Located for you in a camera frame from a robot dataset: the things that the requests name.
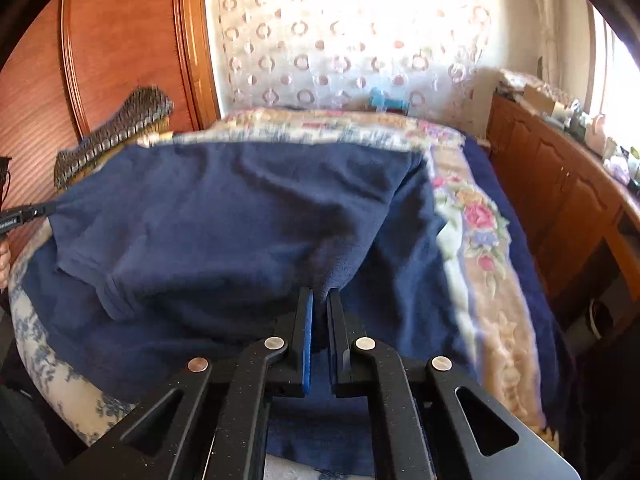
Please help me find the navy printed t-shirt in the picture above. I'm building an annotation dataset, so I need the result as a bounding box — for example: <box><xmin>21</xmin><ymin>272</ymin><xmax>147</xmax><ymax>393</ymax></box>
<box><xmin>19</xmin><ymin>140</ymin><xmax>482</xmax><ymax>478</ymax></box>

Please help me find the person's left hand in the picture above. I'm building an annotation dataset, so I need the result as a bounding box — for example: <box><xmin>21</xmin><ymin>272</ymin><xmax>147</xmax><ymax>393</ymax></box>
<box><xmin>0</xmin><ymin>240</ymin><xmax>11</xmax><ymax>290</ymax></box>

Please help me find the pink floral quilt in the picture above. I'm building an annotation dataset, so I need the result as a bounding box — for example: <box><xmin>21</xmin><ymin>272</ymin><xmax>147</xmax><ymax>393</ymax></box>
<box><xmin>179</xmin><ymin>108</ymin><xmax>548</xmax><ymax>436</ymax></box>

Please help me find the wooden headboard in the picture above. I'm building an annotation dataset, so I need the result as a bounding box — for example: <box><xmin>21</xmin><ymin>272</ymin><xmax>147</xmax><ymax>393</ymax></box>
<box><xmin>1</xmin><ymin>0</ymin><xmax>220</xmax><ymax>208</ymax></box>

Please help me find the blue floral bedspread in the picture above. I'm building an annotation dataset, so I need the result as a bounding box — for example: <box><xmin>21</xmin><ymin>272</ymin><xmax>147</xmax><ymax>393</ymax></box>
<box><xmin>6</xmin><ymin>219</ymin><xmax>381</xmax><ymax>480</ymax></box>

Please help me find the teal item behind bed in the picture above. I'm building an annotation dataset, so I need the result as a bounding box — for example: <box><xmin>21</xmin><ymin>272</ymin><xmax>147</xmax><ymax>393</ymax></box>
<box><xmin>368</xmin><ymin>88</ymin><xmax>410</xmax><ymax>116</ymax></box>

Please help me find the wooden sideboard cabinet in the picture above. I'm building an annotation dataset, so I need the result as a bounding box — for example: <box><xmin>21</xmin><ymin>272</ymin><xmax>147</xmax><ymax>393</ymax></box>
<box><xmin>486</xmin><ymin>93</ymin><xmax>639</xmax><ymax>301</ymax></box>

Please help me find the circle-patterned sheer curtain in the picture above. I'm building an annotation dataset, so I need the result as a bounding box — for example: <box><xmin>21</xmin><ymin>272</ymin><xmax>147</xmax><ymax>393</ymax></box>
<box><xmin>209</xmin><ymin>0</ymin><xmax>497</xmax><ymax>122</ymax></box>

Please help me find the cardboard box on cabinet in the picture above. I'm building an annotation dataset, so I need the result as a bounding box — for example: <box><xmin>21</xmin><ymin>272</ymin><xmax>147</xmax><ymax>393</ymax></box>
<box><xmin>523</xmin><ymin>84</ymin><xmax>572</xmax><ymax>116</ymax></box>

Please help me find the window with wooden frame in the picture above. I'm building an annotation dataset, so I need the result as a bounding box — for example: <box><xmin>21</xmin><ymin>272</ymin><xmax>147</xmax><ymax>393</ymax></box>
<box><xmin>586</xmin><ymin>3</ymin><xmax>639</xmax><ymax>148</ymax></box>

